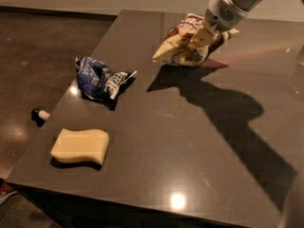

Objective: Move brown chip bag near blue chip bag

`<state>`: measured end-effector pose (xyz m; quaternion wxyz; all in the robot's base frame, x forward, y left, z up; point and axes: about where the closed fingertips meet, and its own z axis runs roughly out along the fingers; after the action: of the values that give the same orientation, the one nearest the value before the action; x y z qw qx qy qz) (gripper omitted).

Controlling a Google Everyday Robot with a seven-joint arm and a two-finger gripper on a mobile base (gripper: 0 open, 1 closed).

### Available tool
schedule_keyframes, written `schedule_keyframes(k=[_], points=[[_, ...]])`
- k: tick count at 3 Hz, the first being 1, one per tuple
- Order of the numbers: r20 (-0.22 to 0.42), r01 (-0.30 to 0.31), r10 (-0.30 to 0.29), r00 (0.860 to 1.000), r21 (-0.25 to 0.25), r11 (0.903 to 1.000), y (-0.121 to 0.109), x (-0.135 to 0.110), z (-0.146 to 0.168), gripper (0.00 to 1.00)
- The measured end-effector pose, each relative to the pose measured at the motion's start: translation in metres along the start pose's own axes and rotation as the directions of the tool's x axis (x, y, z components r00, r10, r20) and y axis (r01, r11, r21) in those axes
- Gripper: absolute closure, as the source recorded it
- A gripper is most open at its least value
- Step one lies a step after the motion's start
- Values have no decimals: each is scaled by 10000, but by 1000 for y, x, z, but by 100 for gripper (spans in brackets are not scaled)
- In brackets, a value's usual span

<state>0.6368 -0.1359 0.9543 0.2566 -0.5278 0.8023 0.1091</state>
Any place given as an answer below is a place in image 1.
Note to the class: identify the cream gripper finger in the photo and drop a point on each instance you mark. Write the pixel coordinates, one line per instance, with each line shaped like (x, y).
(203, 37)

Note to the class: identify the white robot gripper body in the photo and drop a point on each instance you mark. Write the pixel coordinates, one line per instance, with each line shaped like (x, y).
(222, 15)

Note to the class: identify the brown sea salt chip bag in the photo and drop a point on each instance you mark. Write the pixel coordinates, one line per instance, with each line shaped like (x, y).
(174, 50)

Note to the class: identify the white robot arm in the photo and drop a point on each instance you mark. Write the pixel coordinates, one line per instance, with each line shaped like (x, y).
(244, 4)

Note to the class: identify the crumpled blue chip bag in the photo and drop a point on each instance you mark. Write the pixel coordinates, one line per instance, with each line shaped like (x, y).
(97, 81)

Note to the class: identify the yellow sponge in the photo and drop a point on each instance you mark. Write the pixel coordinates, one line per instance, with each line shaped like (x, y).
(80, 146)

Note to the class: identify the small bottle on floor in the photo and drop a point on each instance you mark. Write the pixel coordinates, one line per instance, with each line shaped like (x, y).
(39, 114)

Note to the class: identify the red white object on floor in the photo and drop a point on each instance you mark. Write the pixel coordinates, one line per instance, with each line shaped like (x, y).
(6, 191)

